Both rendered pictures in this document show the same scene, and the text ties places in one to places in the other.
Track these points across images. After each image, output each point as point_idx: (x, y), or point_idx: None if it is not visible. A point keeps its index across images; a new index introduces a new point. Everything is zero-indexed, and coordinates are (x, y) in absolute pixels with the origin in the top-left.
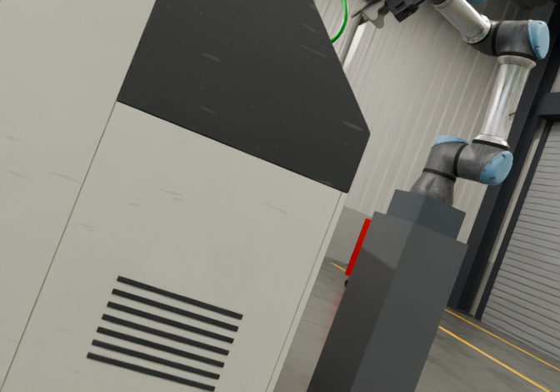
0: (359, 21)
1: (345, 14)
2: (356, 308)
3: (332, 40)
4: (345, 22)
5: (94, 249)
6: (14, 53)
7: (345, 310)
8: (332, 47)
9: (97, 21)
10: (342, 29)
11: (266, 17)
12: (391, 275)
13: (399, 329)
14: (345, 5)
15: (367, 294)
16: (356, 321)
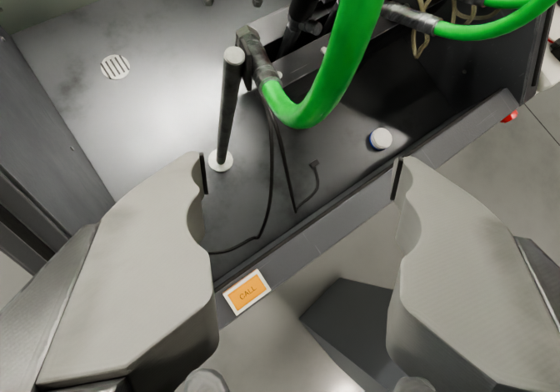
0: (396, 159)
1: (325, 59)
2: (374, 319)
3: (278, 117)
4: (316, 100)
5: None
6: None
7: (382, 302)
8: (0, 248)
9: None
10: (304, 120)
11: None
12: (372, 370)
13: (365, 381)
14: None
15: (377, 332)
16: (362, 323)
